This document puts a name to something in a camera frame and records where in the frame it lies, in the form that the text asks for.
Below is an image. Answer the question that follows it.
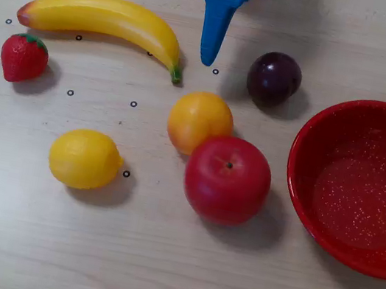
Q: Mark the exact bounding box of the yellow lemon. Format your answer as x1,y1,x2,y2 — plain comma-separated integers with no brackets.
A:
43,122,130,197

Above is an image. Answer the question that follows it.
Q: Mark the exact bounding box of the yellow banana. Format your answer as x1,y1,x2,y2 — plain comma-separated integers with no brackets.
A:
9,0,194,86

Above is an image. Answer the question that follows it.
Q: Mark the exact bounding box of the red apple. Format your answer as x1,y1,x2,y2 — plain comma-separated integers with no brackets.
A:
176,129,279,234

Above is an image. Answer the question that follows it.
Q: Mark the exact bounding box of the red strawberry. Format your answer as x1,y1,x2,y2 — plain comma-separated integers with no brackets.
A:
0,29,53,89

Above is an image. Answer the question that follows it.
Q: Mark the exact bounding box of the red speckled bowl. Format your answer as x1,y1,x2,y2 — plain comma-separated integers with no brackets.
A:
270,86,386,281

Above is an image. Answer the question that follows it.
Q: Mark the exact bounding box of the orange fruit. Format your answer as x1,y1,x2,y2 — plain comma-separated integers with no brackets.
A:
162,86,240,163

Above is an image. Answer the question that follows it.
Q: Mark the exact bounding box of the dark purple plum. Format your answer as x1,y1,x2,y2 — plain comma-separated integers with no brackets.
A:
242,47,306,113

